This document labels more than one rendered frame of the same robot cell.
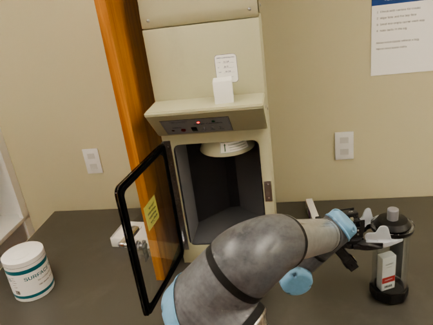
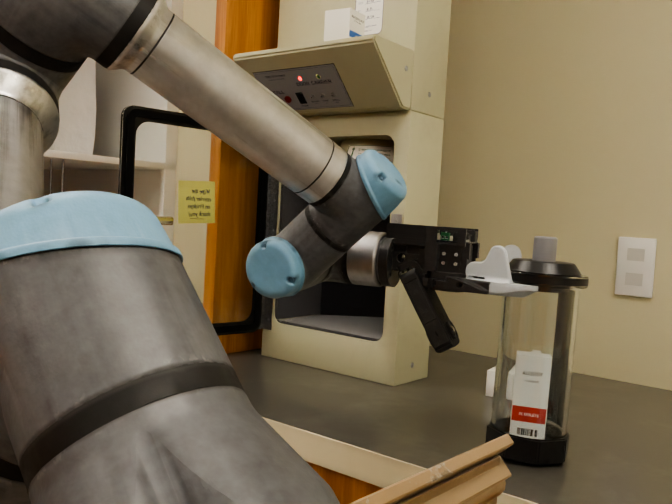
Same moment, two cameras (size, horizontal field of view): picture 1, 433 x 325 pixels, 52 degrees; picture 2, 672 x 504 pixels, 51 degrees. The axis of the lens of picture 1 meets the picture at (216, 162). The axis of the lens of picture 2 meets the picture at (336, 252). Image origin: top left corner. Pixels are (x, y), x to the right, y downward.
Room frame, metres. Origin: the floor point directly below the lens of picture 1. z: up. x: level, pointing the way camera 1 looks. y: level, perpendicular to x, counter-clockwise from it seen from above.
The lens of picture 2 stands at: (0.10, -0.61, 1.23)
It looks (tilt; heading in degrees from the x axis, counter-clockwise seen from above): 3 degrees down; 28
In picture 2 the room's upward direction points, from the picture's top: 3 degrees clockwise
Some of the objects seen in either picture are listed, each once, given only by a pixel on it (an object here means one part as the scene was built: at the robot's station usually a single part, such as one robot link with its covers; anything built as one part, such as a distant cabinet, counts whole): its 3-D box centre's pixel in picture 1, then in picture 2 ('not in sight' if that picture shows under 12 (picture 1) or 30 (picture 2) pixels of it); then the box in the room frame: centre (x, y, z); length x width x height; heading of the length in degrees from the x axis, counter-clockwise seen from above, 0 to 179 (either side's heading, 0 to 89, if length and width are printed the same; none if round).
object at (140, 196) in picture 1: (154, 226); (196, 227); (1.10, 0.20, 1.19); 0.30 x 0.01 x 0.40; 161
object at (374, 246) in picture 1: (364, 242); (463, 283); (0.95, -0.35, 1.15); 0.09 x 0.05 x 0.02; 70
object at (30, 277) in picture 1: (28, 271); not in sight; (1.23, 0.66, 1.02); 0.13 x 0.13 x 0.15
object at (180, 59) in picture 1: (221, 141); (373, 167); (1.35, -0.03, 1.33); 0.32 x 0.25 x 0.77; 79
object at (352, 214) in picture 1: (339, 231); (430, 258); (0.97, -0.29, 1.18); 0.12 x 0.08 x 0.09; 94
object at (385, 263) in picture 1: (390, 257); (534, 357); (0.98, -0.43, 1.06); 0.11 x 0.11 x 0.21
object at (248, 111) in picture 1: (207, 120); (317, 80); (1.18, 0.01, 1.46); 0.32 x 0.11 x 0.10; 79
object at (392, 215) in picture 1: (392, 219); (543, 263); (0.98, -0.44, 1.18); 0.09 x 0.09 x 0.07
